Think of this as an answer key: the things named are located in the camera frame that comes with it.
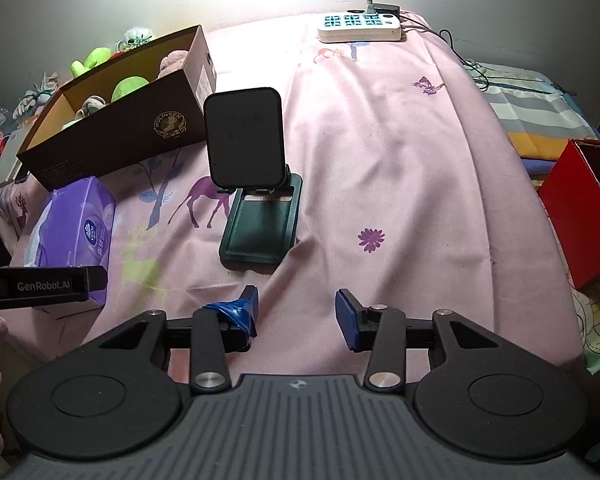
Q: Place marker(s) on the black power adapter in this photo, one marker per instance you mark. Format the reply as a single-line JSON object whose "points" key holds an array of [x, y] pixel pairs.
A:
{"points": [[387, 9]]}

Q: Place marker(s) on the pink printed bed sheet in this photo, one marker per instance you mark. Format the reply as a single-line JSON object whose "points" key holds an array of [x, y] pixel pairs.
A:
{"points": [[405, 160]]}

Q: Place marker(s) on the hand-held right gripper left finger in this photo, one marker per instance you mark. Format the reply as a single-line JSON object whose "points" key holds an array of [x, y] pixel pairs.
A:
{"points": [[251, 310]]}

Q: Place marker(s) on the grey patterned sock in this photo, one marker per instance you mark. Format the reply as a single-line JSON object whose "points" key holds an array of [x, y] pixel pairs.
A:
{"points": [[90, 105]]}

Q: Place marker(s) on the white flat box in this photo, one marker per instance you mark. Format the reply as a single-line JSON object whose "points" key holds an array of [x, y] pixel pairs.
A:
{"points": [[7, 160]]}

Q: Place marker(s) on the pink plush toy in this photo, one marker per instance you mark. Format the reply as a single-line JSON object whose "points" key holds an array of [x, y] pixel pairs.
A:
{"points": [[172, 62]]}

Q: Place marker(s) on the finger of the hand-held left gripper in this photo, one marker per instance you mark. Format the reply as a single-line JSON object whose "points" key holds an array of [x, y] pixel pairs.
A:
{"points": [[96, 279]]}

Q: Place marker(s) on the dark green phone stand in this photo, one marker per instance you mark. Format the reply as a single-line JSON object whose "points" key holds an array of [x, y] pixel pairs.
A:
{"points": [[255, 240]]}

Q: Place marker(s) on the green plush toy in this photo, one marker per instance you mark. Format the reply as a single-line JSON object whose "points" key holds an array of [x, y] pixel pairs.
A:
{"points": [[130, 87]]}

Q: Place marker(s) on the purple tissue pack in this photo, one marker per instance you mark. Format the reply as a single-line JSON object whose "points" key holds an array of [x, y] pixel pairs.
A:
{"points": [[70, 225]]}

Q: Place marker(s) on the red box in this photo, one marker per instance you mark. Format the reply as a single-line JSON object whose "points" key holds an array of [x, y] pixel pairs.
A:
{"points": [[575, 220]]}

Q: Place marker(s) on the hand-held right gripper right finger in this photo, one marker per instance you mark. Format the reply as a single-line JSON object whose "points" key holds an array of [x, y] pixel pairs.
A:
{"points": [[347, 320]]}

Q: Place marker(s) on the brown cardboard shoe box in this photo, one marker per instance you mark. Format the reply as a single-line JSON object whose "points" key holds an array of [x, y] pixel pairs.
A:
{"points": [[130, 135]]}

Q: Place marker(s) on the black phone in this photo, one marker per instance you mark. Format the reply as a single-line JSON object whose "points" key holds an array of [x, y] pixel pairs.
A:
{"points": [[245, 135]]}

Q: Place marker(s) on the light green frog plush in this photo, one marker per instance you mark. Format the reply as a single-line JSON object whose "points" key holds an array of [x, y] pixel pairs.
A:
{"points": [[92, 57]]}

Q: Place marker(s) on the white power strip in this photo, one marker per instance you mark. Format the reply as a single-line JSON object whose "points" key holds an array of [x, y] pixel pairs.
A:
{"points": [[360, 34]]}

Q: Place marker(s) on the white knotted gloves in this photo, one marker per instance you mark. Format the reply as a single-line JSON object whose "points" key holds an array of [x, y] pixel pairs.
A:
{"points": [[35, 95]]}

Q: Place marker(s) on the panda plush toy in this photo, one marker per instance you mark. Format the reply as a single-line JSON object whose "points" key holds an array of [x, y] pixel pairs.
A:
{"points": [[135, 37]]}

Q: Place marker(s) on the striped blanket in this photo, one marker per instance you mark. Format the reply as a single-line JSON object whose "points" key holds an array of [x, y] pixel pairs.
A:
{"points": [[535, 115]]}

